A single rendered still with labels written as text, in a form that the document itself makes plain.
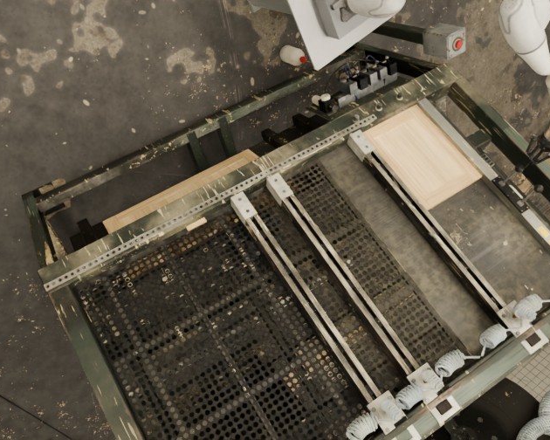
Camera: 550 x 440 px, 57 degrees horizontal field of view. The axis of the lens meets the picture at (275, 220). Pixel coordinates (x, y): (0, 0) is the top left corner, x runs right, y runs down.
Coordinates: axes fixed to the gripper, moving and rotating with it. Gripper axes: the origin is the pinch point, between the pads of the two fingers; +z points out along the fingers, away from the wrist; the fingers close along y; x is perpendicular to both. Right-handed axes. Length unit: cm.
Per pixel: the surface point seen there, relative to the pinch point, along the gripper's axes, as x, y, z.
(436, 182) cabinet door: 33.1, 17.4, 13.9
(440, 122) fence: 10.9, 41.3, 11.5
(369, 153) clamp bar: 54, 44, 8
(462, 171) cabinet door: 18.6, 15.3, 13.9
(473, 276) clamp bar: 52, -27, 10
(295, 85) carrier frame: 40, 120, 47
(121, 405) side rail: 196, 5, 11
